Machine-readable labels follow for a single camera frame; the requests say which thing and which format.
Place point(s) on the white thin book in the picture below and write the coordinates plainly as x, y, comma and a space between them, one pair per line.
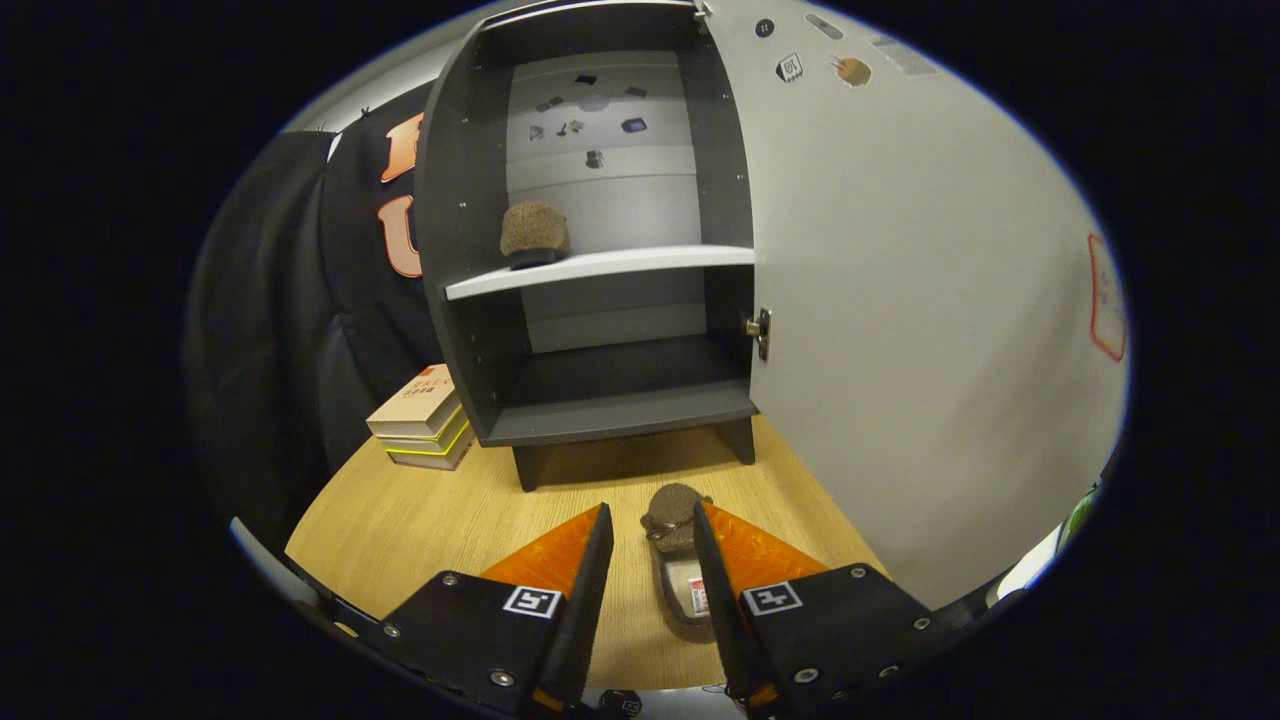
430, 437

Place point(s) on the yellow edged book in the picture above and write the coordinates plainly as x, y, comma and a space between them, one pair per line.
440, 457

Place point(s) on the metal door hinge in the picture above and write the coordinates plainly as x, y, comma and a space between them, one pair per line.
760, 330

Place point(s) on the black backdrop cloth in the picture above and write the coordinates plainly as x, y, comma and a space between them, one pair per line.
280, 300

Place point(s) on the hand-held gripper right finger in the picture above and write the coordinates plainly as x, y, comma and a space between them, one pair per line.
715, 600

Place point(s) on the dark grey shoe cabinet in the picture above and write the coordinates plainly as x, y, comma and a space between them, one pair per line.
620, 400

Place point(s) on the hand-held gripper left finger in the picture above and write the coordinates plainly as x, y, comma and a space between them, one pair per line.
585, 600

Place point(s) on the beige cover book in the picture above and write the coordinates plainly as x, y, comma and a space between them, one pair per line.
415, 400

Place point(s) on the beige shoe cabinet door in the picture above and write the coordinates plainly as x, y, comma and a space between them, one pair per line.
900, 300

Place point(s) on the brown fuzzy shoe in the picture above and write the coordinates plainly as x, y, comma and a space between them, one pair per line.
535, 232
675, 520

